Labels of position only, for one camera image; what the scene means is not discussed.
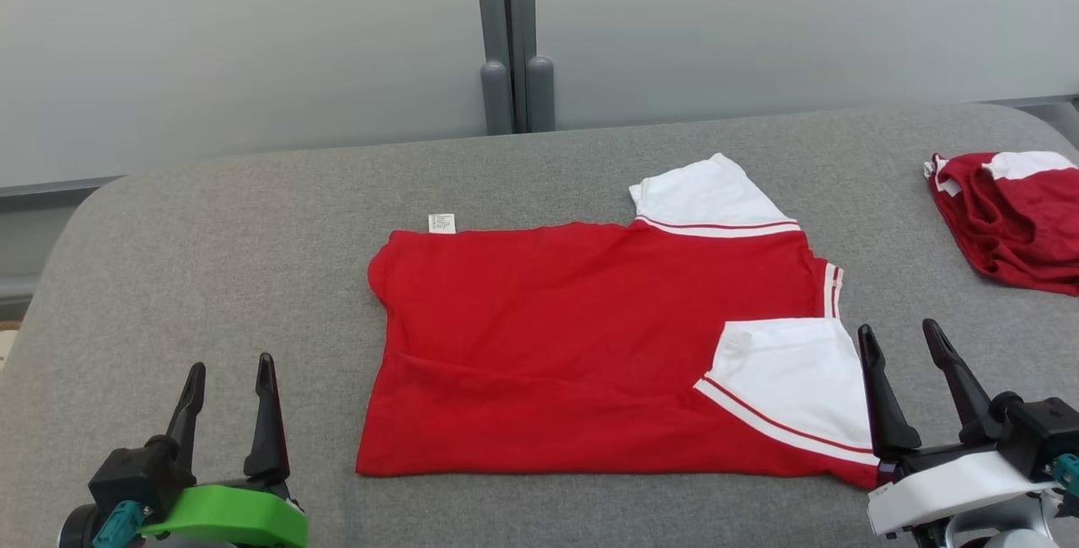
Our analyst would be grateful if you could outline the grey rounded post bumper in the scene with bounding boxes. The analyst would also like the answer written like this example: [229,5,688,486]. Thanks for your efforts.
[525,56,557,133]
[480,61,516,137]

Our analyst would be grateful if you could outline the left cable with teal connector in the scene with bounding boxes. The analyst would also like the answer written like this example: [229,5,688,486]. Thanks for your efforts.
[90,499,147,548]

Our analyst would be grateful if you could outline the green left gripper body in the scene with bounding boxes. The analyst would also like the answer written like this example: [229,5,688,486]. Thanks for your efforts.
[139,481,309,548]

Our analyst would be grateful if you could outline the right cable with teal connector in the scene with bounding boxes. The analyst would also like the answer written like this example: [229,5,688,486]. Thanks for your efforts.
[1049,453,1079,519]

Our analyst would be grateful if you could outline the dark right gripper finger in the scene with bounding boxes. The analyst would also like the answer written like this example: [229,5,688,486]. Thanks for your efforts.
[921,318,1004,447]
[857,324,923,461]

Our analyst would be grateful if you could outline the red and white jersey shirt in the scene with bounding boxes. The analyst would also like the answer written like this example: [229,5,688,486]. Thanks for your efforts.
[355,153,883,491]

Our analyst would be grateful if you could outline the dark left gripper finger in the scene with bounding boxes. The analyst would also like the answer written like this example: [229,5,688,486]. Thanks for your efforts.
[164,363,207,470]
[244,352,291,482]

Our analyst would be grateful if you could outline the red shorts with white stripe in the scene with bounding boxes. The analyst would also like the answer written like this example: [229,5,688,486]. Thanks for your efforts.
[923,150,1079,298]

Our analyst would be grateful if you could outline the cable with teal connector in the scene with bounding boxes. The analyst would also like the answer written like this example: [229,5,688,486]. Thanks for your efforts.
[1049,453,1079,519]
[90,499,147,548]

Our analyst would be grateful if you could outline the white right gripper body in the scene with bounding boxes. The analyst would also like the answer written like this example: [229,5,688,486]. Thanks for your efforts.
[867,443,1063,540]

